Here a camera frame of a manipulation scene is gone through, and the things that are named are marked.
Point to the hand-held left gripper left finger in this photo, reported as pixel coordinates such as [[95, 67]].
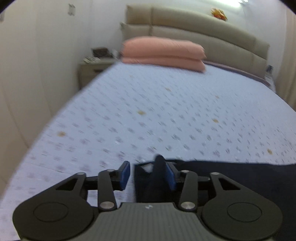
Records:
[[125, 175]]

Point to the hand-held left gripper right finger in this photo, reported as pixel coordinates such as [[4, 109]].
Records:
[[170, 176]]

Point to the dark navy striped hoodie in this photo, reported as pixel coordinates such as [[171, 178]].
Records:
[[256, 180]]

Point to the bed with blue patterned sheet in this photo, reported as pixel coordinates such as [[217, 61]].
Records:
[[161, 111]]

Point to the grey bedside nightstand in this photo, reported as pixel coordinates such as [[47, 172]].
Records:
[[92, 71]]

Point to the beige padded headboard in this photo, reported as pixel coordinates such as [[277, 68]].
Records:
[[231, 39]]

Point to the white wardrobe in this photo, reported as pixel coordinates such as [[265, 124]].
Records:
[[27, 58]]

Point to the beige curtain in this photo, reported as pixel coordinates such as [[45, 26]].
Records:
[[288, 58]]

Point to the orange plush toy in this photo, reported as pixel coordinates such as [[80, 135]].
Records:
[[219, 13]]

